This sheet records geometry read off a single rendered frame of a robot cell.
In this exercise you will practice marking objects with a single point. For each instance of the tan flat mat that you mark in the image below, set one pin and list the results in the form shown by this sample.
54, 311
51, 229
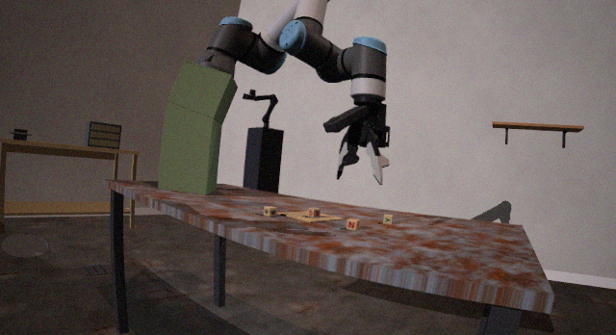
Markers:
304, 217

